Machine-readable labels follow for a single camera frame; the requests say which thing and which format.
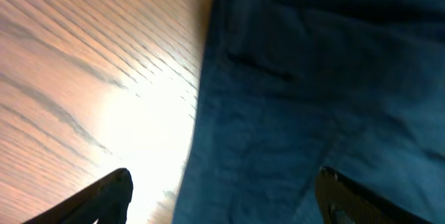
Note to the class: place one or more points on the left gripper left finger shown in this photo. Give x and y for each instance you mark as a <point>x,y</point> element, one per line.
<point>104,202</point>

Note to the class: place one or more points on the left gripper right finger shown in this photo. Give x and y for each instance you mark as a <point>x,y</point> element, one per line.
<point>342,200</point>

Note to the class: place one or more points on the navy blue shorts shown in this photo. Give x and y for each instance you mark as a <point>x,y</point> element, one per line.
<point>288,86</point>

